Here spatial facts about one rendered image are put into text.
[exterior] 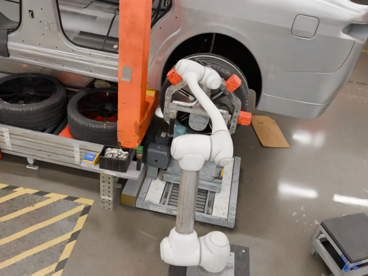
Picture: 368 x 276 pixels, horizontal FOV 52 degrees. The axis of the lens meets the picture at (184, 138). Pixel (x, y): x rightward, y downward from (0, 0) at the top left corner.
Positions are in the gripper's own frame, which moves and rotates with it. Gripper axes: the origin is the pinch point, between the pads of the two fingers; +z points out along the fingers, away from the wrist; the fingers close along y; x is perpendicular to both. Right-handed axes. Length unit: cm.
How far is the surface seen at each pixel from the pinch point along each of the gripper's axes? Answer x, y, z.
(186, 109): -20.1, -18.1, -25.5
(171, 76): -4.3, -20.1, -3.6
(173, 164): -89, -32, 13
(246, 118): -42, 23, -24
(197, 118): -30.6, -11.7, -23.6
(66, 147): -54, -112, 30
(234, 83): -13.7, 18.2, -21.4
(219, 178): -106, 1, -3
